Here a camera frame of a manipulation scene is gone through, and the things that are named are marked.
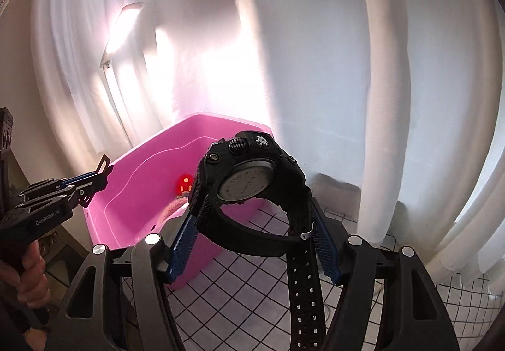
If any person's left hand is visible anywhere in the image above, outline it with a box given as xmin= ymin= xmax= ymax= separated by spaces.
xmin=0 ymin=242 xmax=47 ymax=306

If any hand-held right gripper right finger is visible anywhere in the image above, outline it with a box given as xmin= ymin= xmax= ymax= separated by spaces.
xmin=311 ymin=199 xmax=461 ymax=351

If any white floor lamp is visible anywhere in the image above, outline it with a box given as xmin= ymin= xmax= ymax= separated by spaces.
xmin=98 ymin=2 xmax=145 ymax=150

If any white grid patterned tablecloth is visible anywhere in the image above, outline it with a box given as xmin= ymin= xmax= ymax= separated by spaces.
xmin=162 ymin=193 xmax=505 ymax=351

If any pink plastic bin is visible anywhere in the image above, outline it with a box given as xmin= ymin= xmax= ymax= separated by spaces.
xmin=84 ymin=112 xmax=274 ymax=290

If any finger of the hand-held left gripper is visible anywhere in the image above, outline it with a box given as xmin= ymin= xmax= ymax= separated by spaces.
xmin=59 ymin=172 xmax=109 ymax=209
xmin=55 ymin=154 xmax=114 ymax=188

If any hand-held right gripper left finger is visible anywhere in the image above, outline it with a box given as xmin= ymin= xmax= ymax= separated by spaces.
xmin=44 ymin=214 xmax=198 ymax=351

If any white curtain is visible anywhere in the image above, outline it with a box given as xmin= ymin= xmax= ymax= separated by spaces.
xmin=31 ymin=0 xmax=505 ymax=284

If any red round object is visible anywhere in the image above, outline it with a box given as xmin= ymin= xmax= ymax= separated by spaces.
xmin=176 ymin=175 xmax=194 ymax=195

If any black sport wrist watch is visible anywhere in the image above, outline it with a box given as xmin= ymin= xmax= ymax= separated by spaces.
xmin=188 ymin=130 xmax=329 ymax=351

